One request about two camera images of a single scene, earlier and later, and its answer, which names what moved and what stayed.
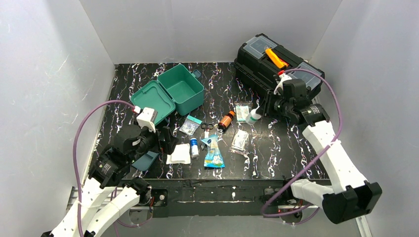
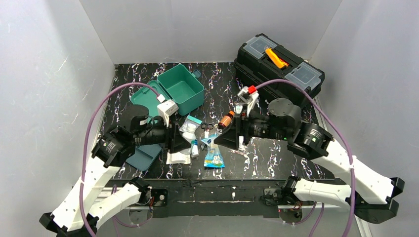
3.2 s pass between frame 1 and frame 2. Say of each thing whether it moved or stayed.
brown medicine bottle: stayed
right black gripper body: moved
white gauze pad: stayed
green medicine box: stayed
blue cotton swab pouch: stayed
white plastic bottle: moved
